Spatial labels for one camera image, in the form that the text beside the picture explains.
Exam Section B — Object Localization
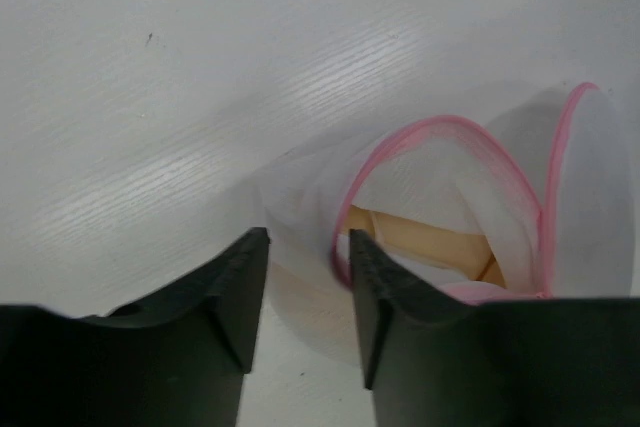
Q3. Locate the white mesh laundry bag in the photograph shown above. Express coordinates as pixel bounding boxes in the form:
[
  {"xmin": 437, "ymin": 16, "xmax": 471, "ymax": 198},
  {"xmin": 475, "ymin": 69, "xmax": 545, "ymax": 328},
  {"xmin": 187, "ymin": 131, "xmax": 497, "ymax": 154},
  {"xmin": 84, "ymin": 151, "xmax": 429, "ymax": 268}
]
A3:
[{"xmin": 256, "ymin": 83, "xmax": 636, "ymax": 363}]

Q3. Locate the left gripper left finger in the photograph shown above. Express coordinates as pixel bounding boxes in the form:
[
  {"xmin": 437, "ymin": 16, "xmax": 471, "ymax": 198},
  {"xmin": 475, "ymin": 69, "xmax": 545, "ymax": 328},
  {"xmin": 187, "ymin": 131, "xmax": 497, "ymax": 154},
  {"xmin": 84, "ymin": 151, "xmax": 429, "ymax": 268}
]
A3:
[{"xmin": 79, "ymin": 226, "xmax": 272, "ymax": 374}]

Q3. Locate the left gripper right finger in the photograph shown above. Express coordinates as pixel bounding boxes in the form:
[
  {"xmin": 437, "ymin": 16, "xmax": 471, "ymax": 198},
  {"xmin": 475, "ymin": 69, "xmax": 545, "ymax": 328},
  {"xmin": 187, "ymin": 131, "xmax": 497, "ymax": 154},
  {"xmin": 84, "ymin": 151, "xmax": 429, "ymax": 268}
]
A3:
[{"xmin": 347, "ymin": 227, "xmax": 481, "ymax": 392}]

